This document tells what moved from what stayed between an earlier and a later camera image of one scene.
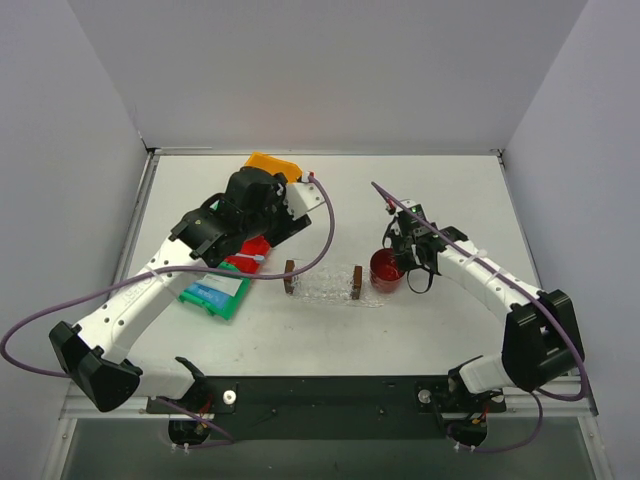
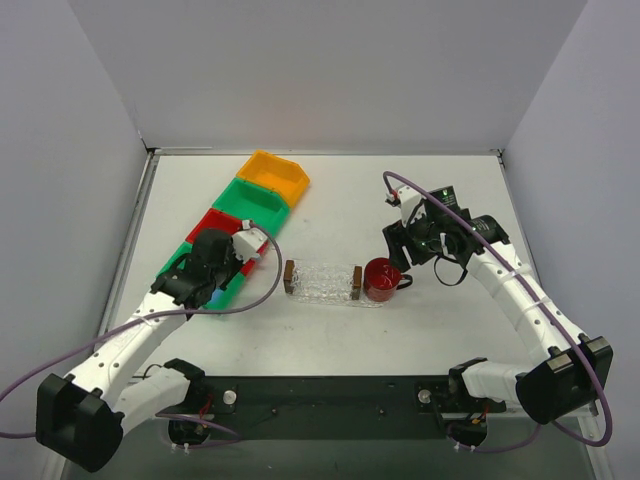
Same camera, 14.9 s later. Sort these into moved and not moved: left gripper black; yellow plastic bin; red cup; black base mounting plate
Moved: left gripper black; red cup
Not moved: yellow plastic bin; black base mounting plate
